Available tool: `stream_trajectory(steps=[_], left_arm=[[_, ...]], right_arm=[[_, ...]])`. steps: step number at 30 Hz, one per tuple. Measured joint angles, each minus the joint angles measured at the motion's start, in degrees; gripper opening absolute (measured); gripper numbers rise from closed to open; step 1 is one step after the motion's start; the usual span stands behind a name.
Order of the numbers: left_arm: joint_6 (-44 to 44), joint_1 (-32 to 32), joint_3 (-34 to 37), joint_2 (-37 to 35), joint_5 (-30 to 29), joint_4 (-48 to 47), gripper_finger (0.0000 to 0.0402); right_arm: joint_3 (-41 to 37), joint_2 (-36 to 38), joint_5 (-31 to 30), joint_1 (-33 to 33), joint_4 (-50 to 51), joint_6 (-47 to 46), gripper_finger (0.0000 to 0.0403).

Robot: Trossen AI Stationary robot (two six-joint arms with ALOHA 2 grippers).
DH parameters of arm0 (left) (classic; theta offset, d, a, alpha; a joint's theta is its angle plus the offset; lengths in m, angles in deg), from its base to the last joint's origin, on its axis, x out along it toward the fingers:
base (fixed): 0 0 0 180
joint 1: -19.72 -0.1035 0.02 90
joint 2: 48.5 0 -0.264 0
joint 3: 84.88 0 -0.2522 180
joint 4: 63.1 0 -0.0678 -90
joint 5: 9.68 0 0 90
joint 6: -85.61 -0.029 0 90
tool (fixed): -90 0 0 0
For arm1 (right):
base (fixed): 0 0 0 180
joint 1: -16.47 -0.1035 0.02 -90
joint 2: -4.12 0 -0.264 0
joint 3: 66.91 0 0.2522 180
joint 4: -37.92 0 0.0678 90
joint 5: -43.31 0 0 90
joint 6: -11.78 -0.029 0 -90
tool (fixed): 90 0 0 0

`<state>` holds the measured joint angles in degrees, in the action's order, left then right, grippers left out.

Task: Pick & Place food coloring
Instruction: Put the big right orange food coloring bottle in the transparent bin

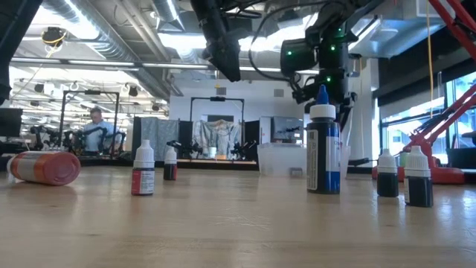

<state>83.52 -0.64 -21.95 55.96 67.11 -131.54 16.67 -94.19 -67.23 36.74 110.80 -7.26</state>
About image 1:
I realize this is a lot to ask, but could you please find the clear plastic container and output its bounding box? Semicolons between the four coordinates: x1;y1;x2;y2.
257;142;351;178

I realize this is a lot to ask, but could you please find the large blue food coloring bottle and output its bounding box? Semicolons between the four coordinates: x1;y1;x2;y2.
306;84;341;195

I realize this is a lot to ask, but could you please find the dark background furniture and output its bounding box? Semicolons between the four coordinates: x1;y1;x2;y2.
446;130;476;170

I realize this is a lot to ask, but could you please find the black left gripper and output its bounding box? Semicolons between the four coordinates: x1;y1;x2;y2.
190;0;242;83

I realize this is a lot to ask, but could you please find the small red-label dropper bottle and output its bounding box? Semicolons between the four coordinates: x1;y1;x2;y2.
130;139;156;197

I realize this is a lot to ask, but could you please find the black partition panel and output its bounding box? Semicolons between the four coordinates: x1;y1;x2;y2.
178;119;194;159
244;119;261;150

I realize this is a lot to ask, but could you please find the silver spiral ceiling duct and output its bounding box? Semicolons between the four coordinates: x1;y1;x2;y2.
35;0;176;101

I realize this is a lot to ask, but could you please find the grey curtain partition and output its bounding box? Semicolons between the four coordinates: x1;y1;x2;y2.
132;116;180;162

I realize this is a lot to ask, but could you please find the black background robot workstation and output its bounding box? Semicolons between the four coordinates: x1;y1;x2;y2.
29;124;127;158

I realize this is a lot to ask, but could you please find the black aluminium table frame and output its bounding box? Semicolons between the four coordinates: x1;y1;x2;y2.
0;158;376;173

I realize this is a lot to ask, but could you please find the small dark red dropper bottle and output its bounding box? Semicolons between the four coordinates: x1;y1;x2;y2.
163;147;179;182

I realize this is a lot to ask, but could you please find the black background rig frame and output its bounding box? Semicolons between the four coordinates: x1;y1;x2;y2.
189;95;245;150
58;89;120;157

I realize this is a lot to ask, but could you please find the crumpled grey cloth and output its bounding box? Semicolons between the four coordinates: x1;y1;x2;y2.
192;118;242;160

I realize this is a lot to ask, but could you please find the long ceiling light strip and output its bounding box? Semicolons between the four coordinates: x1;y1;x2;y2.
9;57;321;78

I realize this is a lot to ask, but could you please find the small dark labelled dropper bottle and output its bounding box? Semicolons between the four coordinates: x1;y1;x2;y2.
404;144;434;208

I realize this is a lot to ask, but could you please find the person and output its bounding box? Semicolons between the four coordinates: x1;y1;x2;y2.
82;106;117;153

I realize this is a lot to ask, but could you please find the black monitor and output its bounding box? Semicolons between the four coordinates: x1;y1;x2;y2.
0;107;24;138

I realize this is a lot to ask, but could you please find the large orange food coloring bottle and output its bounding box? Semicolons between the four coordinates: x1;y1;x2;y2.
6;150;82;187

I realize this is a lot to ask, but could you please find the black ceiling device yellow cable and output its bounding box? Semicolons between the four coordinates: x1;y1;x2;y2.
40;26;68;48

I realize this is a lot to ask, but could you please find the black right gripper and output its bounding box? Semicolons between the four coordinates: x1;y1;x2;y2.
292;70;358;132

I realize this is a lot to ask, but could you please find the red desk lamp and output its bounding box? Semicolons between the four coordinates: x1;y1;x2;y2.
371;0;476;186

